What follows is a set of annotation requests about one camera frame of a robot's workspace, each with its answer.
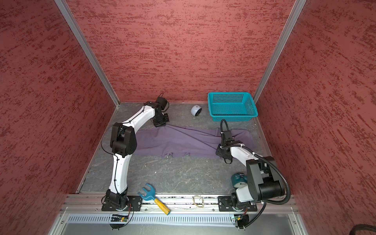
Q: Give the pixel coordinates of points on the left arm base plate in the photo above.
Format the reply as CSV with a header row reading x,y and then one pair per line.
x,y
133,204

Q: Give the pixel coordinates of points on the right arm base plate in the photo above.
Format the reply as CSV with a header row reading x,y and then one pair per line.
x,y
231,204

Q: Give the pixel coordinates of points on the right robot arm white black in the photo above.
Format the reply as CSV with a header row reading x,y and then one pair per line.
x,y
265,182

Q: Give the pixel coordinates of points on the white slotted cable duct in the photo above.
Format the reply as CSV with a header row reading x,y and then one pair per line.
x,y
224,220

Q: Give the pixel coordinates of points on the purple trousers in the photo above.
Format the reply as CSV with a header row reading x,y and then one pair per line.
x,y
177,142

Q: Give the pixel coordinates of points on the teal plastic basket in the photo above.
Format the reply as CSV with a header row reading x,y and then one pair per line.
x,y
231,106

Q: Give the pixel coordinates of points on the aluminium corner post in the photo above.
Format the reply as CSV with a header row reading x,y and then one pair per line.
x,y
69,18
286,32

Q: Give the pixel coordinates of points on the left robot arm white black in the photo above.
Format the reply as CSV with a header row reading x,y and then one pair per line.
x,y
123,144

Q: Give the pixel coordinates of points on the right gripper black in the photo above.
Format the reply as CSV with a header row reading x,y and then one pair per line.
x,y
219,152

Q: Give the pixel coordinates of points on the aluminium frame rail front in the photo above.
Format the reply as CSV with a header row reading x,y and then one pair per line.
x,y
177,203

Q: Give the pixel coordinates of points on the right aluminium corner post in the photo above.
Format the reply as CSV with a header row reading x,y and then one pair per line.
x,y
286,32

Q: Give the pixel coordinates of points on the white round mug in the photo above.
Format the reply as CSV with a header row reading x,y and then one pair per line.
x,y
196,110

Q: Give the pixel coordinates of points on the blue fork tool yellow handle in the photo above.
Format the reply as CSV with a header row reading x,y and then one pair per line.
x,y
149,195

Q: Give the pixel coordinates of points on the left aluminium corner post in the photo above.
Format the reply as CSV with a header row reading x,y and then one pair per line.
x,y
69,18

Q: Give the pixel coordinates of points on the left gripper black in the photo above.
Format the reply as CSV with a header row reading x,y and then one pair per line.
x,y
162,124

